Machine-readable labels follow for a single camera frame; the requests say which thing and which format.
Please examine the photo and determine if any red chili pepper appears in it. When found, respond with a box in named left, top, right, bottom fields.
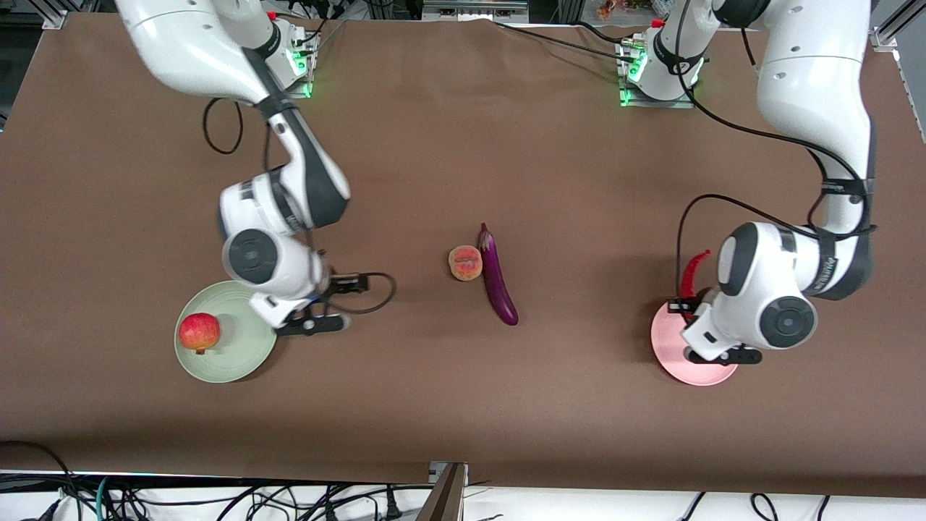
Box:
left=679, top=250, right=712, bottom=301

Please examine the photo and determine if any red pomegranate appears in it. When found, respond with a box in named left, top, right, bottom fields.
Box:
left=179, top=313, right=221, bottom=355

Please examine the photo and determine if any green and red peach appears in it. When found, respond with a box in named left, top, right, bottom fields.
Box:
left=448, top=245, right=484, bottom=282

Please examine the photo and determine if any purple eggplant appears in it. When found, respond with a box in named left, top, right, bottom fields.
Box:
left=477, top=222, right=519, bottom=326

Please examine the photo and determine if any pink round plate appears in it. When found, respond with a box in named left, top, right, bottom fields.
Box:
left=650, top=300, right=740, bottom=386

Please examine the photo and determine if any pale green round plate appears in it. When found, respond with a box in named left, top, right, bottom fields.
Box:
left=174, top=280, right=279, bottom=384

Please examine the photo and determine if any table cover cloth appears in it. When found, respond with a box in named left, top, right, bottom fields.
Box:
left=0, top=13, right=926, bottom=499

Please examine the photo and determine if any grey equipment box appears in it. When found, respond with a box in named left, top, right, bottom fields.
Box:
left=422, top=0, right=529, bottom=22

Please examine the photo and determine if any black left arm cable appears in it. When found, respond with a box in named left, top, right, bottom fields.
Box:
left=673, top=0, right=869, bottom=305

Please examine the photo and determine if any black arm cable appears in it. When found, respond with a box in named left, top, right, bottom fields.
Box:
left=203, top=98, right=397, bottom=315
left=673, top=0, right=869, bottom=305

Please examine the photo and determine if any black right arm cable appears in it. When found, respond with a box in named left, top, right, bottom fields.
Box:
left=203, top=98, right=397, bottom=315

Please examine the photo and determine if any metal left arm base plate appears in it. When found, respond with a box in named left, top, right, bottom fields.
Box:
left=617, top=36, right=697, bottom=109

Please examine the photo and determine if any small metal bracket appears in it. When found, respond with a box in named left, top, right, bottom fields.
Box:
left=428, top=461, right=470, bottom=484

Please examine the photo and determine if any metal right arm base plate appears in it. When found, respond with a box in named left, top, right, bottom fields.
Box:
left=286, top=18, right=314, bottom=98

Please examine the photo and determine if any brown wooden post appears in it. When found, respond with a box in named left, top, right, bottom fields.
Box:
left=416, top=463, right=467, bottom=521

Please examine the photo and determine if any thick black floor cable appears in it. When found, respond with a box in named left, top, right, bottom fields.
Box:
left=0, top=440, right=80, bottom=521

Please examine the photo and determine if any long black table cable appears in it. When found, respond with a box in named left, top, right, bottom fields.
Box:
left=492, top=20, right=637, bottom=64

